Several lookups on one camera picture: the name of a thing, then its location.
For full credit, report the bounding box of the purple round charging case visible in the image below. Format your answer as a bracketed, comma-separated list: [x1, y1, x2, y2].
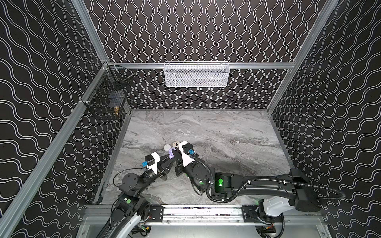
[168, 147, 176, 159]

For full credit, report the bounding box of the beige earbud charging case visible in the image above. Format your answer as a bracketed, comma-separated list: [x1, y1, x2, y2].
[172, 141, 180, 147]

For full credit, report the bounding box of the white round charging case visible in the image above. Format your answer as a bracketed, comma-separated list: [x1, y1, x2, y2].
[163, 144, 172, 151]

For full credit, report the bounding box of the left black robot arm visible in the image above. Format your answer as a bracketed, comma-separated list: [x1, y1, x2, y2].
[97, 152, 175, 238]

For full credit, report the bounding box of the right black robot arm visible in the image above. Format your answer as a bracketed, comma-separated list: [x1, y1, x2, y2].
[169, 144, 346, 216]

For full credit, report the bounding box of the brass object in basket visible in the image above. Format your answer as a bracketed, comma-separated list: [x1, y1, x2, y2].
[114, 106, 120, 116]

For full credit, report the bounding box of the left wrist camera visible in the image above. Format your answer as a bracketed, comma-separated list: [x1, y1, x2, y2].
[141, 152, 160, 174]

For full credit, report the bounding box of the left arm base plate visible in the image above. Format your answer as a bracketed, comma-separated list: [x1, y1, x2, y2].
[147, 205, 164, 223]

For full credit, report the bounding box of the aluminium front rail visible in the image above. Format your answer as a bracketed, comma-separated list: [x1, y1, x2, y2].
[81, 205, 323, 226]

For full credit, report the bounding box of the white mesh wall basket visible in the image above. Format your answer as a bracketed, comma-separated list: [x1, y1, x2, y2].
[163, 61, 230, 88]

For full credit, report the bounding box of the black wire wall basket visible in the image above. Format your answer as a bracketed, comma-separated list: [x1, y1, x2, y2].
[85, 66, 136, 122]

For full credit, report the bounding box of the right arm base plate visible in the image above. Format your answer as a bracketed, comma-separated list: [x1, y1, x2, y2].
[242, 205, 283, 225]

